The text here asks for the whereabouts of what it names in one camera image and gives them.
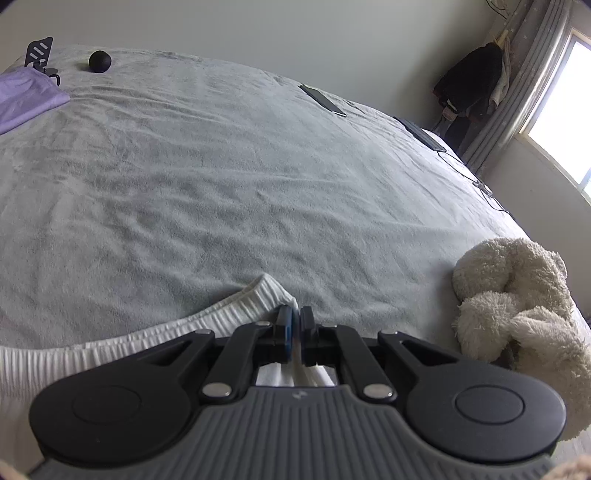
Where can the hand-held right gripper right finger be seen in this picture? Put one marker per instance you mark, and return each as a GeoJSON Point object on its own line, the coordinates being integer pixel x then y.
{"type": "Point", "coordinates": [305, 334]}

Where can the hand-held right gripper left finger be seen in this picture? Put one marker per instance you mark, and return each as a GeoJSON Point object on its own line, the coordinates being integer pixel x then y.
{"type": "Point", "coordinates": [287, 334]}

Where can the white pants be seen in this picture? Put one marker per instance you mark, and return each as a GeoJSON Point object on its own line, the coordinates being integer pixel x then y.
{"type": "Point", "coordinates": [92, 350]}

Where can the white plush dog toy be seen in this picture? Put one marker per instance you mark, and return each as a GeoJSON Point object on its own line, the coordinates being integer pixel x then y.
{"type": "Point", "coordinates": [521, 300]}

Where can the black tablet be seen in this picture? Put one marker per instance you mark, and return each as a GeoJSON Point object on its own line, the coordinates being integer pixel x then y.
{"type": "Point", "coordinates": [420, 134]}

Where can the black phone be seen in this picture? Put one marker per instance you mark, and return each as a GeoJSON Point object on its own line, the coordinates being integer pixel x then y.
{"type": "Point", "coordinates": [323, 100]}

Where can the dark hanging jacket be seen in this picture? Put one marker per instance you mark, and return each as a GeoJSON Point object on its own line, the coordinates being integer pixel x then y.
{"type": "Point", "coordinates": [471, 83]}

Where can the grey star-print curtain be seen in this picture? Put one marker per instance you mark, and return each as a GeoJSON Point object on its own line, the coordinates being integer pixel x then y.
{"type": "Point", "coordinates": [521, 92]}

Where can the black ball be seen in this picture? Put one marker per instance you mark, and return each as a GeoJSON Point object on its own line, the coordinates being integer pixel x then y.
{"type": "Point", "coordinates": [100, 62]}

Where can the window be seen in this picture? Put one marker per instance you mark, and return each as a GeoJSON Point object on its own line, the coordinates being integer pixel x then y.
{"type": "Point", "coordinates": [563, 115]}

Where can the purple cloth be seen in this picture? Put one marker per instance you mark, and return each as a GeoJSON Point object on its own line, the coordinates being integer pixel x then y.
{"type": "Point", "coordinates": [23, 99]}

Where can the black slotted bracket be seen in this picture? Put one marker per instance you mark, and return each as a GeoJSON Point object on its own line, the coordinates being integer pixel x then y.
{"type": "Point", "coordinates": [39, 53]}

